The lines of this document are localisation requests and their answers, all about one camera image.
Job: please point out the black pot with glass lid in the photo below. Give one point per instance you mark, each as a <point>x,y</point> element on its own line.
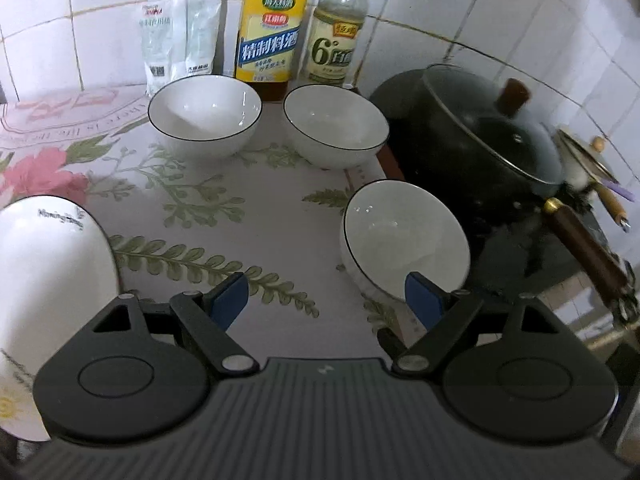
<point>450,135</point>

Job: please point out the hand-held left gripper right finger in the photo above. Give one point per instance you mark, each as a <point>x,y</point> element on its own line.
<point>422,305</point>

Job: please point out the clear seasoning bag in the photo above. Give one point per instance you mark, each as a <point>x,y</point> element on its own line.
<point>202,35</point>

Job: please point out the small pot with lid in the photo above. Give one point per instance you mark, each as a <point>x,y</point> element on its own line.
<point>585,160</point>

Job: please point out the small white black-rimmed bowl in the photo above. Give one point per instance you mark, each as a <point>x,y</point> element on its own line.
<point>405,240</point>
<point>205,115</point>
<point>335,125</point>

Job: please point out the large white black-rimmed bowl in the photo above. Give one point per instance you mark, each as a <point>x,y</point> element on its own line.
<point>50,280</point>

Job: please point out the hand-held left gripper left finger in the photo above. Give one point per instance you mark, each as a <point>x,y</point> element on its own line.
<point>230,300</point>

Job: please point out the white salt bag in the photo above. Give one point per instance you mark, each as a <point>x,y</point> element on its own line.
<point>160,45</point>

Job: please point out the floral tablecloth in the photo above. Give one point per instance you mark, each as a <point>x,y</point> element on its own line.
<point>240,210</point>

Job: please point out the clear vinegar bottle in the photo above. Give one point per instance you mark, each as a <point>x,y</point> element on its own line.
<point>332,45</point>

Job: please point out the amber cooking wine bottle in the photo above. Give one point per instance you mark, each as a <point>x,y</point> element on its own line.
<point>270,45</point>

